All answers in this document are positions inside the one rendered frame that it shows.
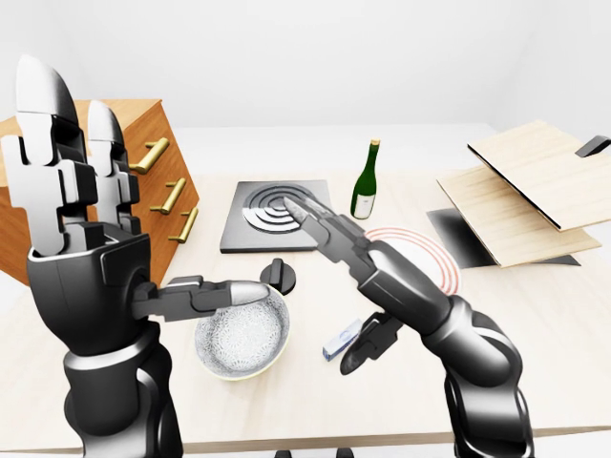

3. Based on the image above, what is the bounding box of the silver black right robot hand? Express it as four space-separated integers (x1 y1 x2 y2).
284 197 453 377

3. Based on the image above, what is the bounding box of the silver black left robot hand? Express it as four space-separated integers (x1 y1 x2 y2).
0 53 271 358

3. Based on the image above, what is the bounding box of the white plate with red rings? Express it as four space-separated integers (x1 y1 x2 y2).
362 225 464 298

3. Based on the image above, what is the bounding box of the patterned grey bowl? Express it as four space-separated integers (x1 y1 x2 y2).
193 281 292 382

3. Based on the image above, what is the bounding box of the flat dark stove plate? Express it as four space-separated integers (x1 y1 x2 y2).
219 178 333 256

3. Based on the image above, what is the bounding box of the small blue white box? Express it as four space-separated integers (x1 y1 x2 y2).
322 318 363 363

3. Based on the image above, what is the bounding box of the wooden cabinet drawer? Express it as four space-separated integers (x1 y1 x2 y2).
137 152 198 221
140 193 201 283
121 100 183 177

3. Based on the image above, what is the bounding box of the green wine bottle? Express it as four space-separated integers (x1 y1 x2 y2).
349 138 382 221

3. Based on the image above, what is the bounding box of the round black stove knob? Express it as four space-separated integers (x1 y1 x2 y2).
260 258 298 295

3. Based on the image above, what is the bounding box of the pale wooden board black edge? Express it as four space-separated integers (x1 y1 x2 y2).
467 118 611 234

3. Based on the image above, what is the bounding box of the wooden cabinet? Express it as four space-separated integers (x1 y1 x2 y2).
0 98 201 288

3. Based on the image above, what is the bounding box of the brass drawer handle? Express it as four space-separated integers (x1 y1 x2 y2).
128 136 171 176
167 206 200 245
149 177 187 216

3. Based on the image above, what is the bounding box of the black angled bracket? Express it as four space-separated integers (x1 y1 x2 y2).
574 135 611 159

